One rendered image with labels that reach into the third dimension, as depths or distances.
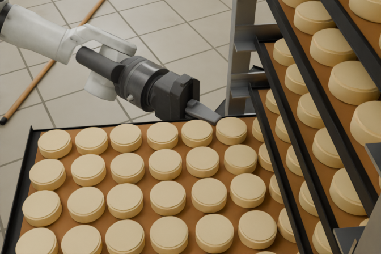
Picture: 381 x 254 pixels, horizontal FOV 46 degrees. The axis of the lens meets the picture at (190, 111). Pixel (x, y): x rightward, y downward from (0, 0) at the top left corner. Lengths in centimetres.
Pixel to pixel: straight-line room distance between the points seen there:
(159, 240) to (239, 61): 30
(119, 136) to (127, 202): 13
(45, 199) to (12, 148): 131
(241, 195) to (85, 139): 26
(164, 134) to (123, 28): 188
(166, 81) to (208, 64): 149
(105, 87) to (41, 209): 31
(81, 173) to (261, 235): 27
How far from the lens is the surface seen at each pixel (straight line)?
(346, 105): 45
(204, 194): 63
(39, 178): 69
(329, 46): 50
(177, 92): 75
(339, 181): 48
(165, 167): 67
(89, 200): 64
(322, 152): 51
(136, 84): 80
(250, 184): 65
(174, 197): 63
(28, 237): 63
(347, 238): 36
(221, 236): 60
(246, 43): 69
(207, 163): 67
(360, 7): 40
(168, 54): 233
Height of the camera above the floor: 132
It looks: 42 degrees down
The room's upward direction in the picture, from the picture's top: straight up
